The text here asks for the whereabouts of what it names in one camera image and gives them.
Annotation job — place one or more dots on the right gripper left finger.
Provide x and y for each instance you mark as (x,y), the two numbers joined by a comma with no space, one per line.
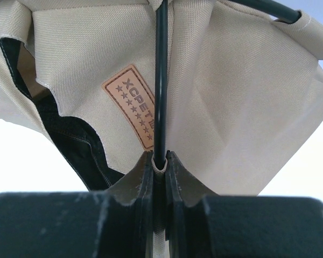
(116,222)

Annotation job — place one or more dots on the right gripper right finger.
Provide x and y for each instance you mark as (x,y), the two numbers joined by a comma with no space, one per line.
(201,223)

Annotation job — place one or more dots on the beige pet tent fabric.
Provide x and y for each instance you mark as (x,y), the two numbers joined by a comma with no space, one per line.
(244,91)

